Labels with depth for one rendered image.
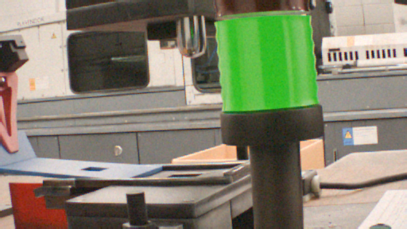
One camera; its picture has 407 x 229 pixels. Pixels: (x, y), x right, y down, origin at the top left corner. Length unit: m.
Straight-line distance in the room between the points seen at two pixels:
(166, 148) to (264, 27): 5.41
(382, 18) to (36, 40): 3.24
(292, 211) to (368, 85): 4.80
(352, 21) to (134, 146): 2.57
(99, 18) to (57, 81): 5.70
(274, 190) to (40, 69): 6.06
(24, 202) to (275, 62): 0.60
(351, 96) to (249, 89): 4.85
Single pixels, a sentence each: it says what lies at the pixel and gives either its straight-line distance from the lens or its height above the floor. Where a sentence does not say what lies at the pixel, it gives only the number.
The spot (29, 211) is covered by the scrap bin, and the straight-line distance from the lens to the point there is 0.84.
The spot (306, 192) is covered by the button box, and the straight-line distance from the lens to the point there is 0.89.
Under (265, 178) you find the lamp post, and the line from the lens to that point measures 0.28.
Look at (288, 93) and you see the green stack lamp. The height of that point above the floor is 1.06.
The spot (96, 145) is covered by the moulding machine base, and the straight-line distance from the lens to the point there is 5.99.
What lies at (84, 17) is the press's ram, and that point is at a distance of 0.52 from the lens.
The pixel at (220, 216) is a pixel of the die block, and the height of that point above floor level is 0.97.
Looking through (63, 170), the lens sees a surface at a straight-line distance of 0.63.
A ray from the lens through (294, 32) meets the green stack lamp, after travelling 0.27.
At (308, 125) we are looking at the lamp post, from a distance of 0.27.
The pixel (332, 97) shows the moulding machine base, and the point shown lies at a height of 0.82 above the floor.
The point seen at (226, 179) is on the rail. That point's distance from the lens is 0.54.
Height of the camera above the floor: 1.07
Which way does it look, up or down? 3 degrees down
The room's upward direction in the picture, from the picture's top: 5 degrees counter-clockwise
